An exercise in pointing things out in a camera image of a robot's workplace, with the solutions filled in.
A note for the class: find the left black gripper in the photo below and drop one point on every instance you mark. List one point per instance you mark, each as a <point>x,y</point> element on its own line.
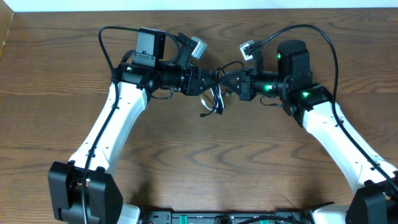
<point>194,84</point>

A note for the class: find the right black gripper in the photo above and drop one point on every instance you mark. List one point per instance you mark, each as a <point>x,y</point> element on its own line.
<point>245,88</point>

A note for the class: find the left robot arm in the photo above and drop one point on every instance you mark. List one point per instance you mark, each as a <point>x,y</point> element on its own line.
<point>83,190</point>

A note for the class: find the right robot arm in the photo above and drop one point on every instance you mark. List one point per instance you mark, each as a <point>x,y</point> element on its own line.
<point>311,106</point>

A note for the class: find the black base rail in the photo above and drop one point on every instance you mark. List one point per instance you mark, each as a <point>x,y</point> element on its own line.
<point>172,217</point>

